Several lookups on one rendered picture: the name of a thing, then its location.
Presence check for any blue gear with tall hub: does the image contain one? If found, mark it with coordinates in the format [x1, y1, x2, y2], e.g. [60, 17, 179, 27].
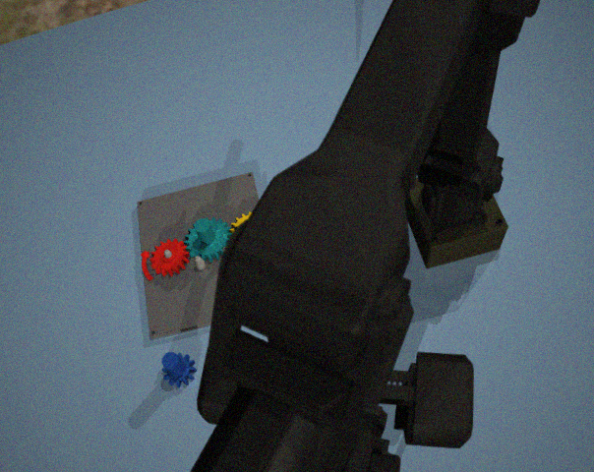
[162, 352, 196, 388]

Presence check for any red gear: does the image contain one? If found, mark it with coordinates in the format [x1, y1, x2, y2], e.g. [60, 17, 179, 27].
[150, 239, 190, 276]

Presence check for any yellow gear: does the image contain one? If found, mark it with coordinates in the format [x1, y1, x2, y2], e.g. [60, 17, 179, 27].
[229, 212, 251, 233]

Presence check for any teal gear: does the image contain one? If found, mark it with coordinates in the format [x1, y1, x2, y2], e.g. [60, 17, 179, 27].
[184, 217, 232, 263]

